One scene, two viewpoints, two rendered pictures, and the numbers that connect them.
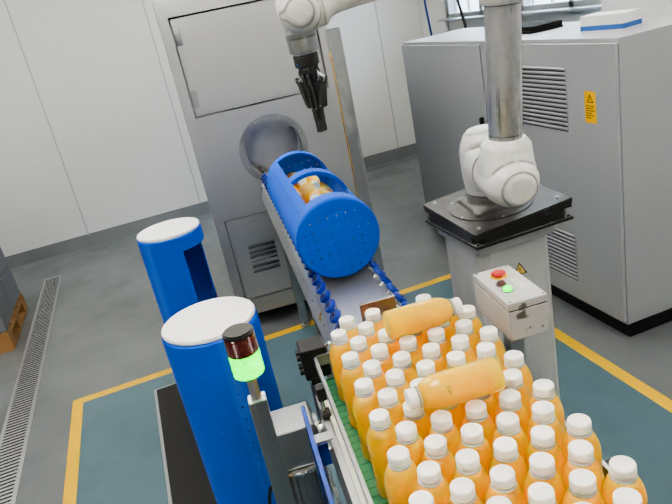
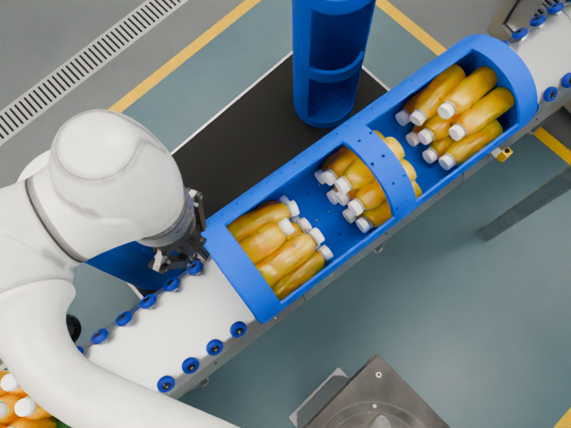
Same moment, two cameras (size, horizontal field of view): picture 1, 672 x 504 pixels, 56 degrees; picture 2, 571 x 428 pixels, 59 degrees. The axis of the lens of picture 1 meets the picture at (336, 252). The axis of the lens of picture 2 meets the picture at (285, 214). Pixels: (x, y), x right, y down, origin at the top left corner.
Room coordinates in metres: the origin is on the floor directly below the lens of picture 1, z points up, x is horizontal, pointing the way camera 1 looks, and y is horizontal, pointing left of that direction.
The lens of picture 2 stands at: (2.04, -0.27, 2.30)
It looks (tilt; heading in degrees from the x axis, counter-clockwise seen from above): 74 degrees down; 66
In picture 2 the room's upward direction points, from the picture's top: 5 degrees counter-clockwise
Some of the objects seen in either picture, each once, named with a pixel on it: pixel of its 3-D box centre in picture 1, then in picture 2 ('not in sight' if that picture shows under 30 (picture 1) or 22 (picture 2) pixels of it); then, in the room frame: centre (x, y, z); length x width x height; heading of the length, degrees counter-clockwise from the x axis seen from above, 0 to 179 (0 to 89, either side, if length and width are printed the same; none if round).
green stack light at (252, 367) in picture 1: (246, 362); not in sight; (1.13, 0.22, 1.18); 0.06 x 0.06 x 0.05
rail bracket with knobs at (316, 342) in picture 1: (315, 359); not in sight; (1.49, 0.11, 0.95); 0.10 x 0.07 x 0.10; 98
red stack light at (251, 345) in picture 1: (240, 342); not in sight; (1.13, 0.22, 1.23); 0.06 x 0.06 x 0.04
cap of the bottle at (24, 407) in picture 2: (372, 314); (24, 407); (1.44, -0.06, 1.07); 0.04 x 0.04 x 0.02
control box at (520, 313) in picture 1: (509, 300); not in sight; (1.40, -0.40, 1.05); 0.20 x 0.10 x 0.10; 8
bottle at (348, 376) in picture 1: (357, 392); not in sight; (1.25, 0.02, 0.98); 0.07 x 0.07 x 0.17
